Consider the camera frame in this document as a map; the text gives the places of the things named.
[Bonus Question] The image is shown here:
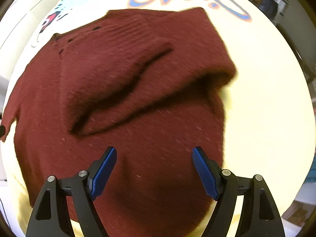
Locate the white wardrobe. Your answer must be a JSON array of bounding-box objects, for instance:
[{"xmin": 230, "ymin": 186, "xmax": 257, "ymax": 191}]
[{"xmin": 0, "ymin": 0, "xmax": 65, "ymax": 62}]

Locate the yellow dinosaur bed cover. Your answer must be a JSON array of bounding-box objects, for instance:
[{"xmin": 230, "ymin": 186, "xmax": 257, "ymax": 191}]
[{"xmin": 1, "ymin": 0, "xmax": 315, "ymax": 236}]

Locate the dark red knit sweater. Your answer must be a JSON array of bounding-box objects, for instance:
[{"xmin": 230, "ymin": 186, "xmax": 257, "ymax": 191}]
[{"xmin": 2, "ymin": 8, "xmax": 236, "ymax": 236}]

